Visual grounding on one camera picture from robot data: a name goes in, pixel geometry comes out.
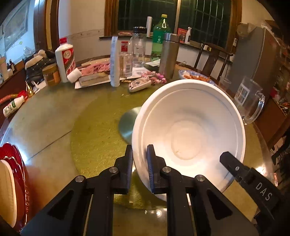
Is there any white disposable bowl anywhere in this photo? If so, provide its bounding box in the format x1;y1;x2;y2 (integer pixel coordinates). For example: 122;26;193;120
132;80;246;192

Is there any white disposable plate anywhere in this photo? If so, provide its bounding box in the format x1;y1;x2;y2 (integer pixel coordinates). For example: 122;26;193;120
0;160;17;228

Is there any large red scalloped plate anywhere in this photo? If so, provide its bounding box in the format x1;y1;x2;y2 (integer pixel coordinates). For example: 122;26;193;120
1;143;32;232

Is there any white plastic bottle lying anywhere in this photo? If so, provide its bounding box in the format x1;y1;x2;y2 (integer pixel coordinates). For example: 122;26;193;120
3;96;25;118

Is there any small golden bottle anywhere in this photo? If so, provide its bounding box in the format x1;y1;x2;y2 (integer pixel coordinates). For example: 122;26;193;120
26;82;34;97

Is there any grey refrigerator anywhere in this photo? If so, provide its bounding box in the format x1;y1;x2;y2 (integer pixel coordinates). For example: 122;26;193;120
227;27;280;97

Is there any amber glass jar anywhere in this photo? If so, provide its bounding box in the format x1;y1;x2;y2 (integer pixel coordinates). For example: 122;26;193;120
42;63;61;87

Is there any small white cup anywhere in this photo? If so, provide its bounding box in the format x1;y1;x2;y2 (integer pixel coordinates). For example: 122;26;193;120
67;68;82;83

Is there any blue patterned food plate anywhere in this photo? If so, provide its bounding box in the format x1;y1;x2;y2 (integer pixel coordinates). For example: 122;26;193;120
178;70;216;85

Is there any white patterned case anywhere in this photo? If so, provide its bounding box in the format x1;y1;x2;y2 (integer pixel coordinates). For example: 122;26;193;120
128;78;151;93

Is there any wooden chair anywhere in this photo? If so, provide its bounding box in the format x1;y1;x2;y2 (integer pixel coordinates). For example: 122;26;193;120
193;42;233;81

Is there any tall white blue tube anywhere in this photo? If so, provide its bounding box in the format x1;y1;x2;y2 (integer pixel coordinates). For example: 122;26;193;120
110;36;120;88

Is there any dark folded jacket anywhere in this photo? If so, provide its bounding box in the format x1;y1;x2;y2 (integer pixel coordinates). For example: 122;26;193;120
25;56;56;87

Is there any beige thermos on sideboard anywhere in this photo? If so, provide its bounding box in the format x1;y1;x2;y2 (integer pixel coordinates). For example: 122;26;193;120
0;56;9;81

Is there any white liquor bottle red cap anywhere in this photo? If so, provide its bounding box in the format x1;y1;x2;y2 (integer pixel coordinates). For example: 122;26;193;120
55;37;76;83

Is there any stainless steel thermos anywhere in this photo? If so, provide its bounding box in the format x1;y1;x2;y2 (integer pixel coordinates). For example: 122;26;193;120
159;33;179;80

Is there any small clear bottle red label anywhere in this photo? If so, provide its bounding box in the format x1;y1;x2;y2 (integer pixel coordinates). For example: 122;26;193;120
119;41;133;78

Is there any clear glass jar black lid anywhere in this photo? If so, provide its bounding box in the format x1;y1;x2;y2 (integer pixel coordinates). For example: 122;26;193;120
132;27;147;68

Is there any green plastic bottle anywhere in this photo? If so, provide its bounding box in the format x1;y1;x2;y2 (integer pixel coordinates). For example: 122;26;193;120
150;14;171;61

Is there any white roll on windowsill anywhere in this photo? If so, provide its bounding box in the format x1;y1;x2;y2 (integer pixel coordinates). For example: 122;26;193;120
146;16;152;37

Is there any hula hoop ring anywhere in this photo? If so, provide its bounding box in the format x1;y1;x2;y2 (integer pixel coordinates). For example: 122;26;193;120
0;93;21;105

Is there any pink bead string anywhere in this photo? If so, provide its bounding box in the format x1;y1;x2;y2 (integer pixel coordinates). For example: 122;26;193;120
141;70;168;85

